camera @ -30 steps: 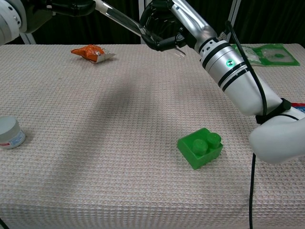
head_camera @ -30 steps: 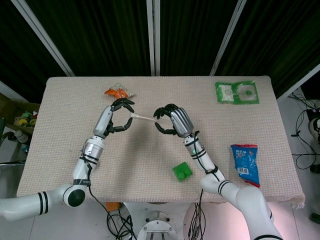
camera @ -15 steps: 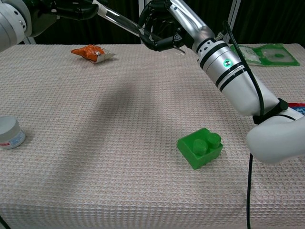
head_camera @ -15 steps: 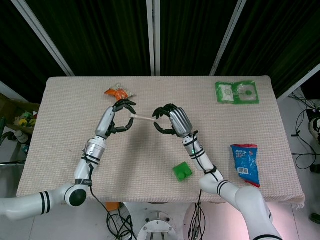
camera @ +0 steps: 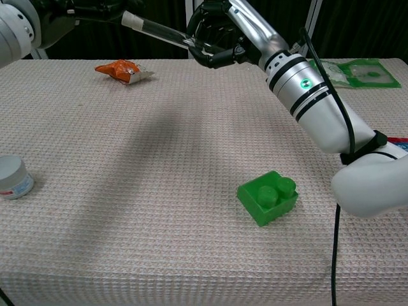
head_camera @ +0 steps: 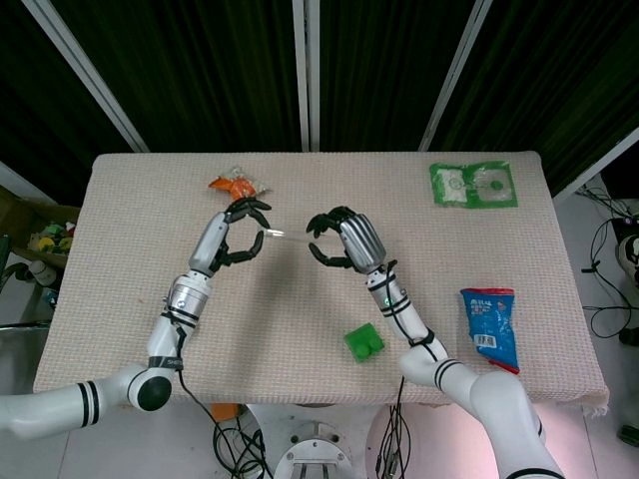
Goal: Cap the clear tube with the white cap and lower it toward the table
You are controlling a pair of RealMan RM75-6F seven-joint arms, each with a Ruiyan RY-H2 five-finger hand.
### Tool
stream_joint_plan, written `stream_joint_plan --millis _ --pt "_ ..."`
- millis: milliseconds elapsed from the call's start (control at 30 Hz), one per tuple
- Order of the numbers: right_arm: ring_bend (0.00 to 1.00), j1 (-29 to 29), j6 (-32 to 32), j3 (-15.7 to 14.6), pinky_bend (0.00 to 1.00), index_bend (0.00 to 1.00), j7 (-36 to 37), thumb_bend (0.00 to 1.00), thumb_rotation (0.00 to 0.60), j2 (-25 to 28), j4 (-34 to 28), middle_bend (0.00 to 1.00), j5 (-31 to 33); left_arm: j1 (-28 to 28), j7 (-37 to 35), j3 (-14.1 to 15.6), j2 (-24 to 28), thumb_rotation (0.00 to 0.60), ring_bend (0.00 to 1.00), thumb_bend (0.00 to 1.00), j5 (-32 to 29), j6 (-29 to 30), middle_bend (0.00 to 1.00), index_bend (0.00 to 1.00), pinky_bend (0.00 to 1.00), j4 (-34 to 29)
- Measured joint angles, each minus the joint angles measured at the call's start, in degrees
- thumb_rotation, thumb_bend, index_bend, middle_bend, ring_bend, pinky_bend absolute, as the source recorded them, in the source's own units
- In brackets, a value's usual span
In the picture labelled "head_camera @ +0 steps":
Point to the white frame post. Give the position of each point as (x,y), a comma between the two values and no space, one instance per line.
(25,182)
(299,75)
(454,75)
(313,75)
(75,50)
(594,167)

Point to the blue snack bag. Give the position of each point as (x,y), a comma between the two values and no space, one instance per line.
(486,319)

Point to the green toy building block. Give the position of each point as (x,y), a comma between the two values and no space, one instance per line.
(362,341)

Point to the brown cardboard box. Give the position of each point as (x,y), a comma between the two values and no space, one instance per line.
(20,214)

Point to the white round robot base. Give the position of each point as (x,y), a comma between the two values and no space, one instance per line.
(314,449)

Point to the grey metal bin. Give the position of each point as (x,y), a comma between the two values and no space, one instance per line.
(20,359)

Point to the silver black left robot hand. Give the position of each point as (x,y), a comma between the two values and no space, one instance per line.
(209,244)

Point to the orange snack bag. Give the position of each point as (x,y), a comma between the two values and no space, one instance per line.
(234,185)

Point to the small white bottle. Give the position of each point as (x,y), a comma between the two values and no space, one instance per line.
(42,272)

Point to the orange object under table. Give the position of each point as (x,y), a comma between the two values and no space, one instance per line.
(224,411)

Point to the green plastic blister package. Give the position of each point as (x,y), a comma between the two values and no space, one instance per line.
(442,192)

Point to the yellow green toy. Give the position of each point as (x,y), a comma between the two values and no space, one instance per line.
(47,243)

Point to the beige waffle tablecloth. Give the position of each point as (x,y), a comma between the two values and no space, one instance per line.
(299,309)

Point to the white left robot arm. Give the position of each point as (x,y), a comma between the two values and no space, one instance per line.
(182,299)

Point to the white black device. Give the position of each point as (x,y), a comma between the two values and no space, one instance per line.
(630,254)

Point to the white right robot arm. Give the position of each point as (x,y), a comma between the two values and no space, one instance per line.
(499,399)

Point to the dark curtain backdrop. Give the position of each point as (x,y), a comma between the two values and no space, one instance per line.
(209,75)

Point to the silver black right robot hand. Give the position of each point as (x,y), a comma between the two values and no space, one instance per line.
(364,242)

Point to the clear plastic tube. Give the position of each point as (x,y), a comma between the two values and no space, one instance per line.
(287,235)

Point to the small black floor item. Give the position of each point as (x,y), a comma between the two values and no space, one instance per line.
(630,433)

